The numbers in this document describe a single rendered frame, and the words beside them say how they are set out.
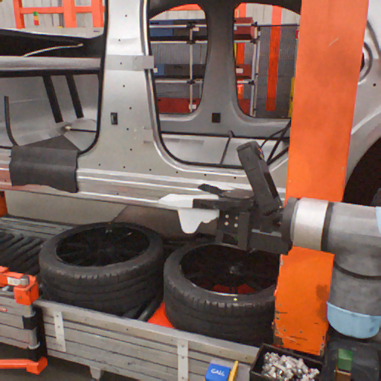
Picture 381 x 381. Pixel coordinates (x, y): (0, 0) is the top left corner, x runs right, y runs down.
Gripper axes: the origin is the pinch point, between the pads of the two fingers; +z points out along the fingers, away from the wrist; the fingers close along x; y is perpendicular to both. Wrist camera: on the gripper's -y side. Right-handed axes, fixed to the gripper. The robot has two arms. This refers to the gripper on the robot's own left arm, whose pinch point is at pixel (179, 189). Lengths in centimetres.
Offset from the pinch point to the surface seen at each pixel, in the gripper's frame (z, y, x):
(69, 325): 84, 84, 64
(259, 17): 276, -258, 935
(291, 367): -15, 60, 50
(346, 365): -30, 54, 50
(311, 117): -12, -14, 54
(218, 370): 7, 70, 50
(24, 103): 188, -13, 134
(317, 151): -15, -5, 56
